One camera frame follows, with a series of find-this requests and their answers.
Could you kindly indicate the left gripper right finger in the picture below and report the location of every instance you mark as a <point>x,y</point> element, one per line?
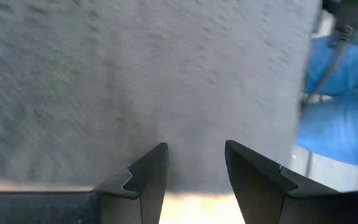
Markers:
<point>256,189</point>

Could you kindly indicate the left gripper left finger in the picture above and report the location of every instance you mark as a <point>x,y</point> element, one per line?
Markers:
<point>141,193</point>

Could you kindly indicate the beige fabric storage box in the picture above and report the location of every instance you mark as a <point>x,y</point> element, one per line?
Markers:
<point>135,77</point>

